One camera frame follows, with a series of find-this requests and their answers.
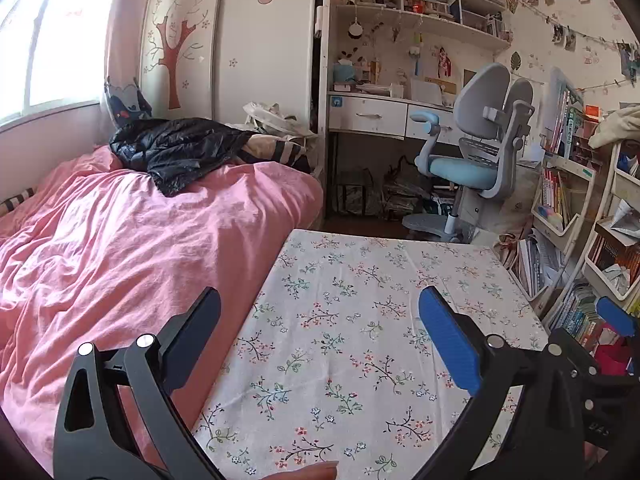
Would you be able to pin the narrow white book rack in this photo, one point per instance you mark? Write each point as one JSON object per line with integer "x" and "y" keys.
{"x": 565, "y": 232}

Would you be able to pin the pink shopping bag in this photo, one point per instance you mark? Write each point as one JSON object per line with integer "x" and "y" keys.
{"x": 612, "y": 360}

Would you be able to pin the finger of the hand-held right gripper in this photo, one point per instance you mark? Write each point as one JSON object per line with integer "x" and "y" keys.
{"x": 582, "y": 355}
{"x": 617, "y": 316}

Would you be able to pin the white tote bag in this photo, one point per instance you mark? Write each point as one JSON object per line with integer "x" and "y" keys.
{"x": 270, "y": 117}

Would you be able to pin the black puffer jacket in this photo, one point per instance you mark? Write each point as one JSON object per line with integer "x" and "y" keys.
{"x": 175, "y": 150}

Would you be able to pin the pink blanket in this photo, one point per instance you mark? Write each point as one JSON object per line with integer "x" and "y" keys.
{"x": 125, "y": 260}

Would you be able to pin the person's left hand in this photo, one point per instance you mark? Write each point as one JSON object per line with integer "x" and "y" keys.
{"x": 305, "y": 472}

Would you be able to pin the blue cartoon print cushion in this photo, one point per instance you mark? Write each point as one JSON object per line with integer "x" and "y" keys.
{"x": 125, "y": 107}

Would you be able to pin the large upright books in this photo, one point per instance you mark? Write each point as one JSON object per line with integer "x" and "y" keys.
{"x": 562, "y": 115}

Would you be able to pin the window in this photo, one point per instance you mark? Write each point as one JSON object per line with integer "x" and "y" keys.
{"x": 65, "y": 50}

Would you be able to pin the striped pillow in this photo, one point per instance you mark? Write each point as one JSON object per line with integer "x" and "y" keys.
{"x": 17, "y": 201}

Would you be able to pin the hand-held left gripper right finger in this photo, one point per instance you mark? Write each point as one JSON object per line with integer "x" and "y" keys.
{"x": 450, "y": 345}

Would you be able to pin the pile of magazines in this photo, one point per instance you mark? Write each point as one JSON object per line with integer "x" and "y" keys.
{"x": 530, "y": 265}

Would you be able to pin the striped cloth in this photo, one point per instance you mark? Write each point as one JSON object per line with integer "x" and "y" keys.
{"x": 285, "y": 152}

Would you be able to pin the floral tablecloth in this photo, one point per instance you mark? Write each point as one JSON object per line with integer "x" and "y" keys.
{"x": 350, "y": 310}

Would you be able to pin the white wardrobe with tree print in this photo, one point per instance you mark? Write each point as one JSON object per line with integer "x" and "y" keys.
{"x": 260, "y": 35}

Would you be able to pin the beige cloth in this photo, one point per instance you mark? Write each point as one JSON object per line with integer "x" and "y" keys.
{"x": 615, "y": 127}

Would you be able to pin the grey and blue desk chair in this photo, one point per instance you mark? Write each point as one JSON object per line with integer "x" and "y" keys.
{"x": 480, "y": 105}

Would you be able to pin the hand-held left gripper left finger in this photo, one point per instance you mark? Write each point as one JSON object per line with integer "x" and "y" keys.
{"x": 200, "y": 332}

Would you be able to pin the white wall shelf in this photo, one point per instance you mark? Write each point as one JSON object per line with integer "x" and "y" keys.
{"x": 430, "y": 22}

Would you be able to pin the teal tissue box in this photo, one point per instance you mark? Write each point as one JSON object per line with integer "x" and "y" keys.
{"x": 345, "y": 72}

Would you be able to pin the clear storage bag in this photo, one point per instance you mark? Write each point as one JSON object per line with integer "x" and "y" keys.
{"x": 352, "y": 195}

